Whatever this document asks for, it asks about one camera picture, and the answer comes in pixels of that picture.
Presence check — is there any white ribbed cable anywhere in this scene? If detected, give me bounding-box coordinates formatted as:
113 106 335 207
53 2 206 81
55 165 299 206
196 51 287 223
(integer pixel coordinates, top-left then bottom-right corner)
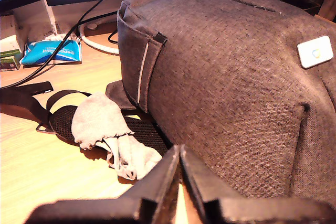
78 21 120 56

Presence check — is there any grey pair of socks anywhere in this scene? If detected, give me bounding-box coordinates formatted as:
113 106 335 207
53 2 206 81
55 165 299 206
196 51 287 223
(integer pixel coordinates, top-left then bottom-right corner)
71 92 163 181

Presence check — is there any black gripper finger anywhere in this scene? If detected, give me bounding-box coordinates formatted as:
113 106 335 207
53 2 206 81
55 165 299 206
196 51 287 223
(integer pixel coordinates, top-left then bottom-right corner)
180 144 238 224
118 144 181 224

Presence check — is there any long black cable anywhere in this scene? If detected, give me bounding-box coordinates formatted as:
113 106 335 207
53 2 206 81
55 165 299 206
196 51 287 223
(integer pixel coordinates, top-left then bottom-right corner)
0 0 103 89

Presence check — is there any blue peppermint packet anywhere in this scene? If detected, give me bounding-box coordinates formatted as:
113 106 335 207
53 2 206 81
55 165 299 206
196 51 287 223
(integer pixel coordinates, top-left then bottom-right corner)
20 39 83 66

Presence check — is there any grey fabric backpack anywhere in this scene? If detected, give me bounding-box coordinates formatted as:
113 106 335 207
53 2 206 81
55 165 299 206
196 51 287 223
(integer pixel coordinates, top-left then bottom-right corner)
0 0 336 209

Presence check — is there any small green box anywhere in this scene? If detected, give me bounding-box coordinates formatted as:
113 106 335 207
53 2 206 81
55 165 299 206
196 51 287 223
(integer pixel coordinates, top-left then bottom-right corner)
0 57 22 71
0 49 23 60

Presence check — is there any short black cable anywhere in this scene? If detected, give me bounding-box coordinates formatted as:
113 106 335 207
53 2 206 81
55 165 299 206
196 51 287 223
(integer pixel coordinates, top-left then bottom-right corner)
108 29 119 45

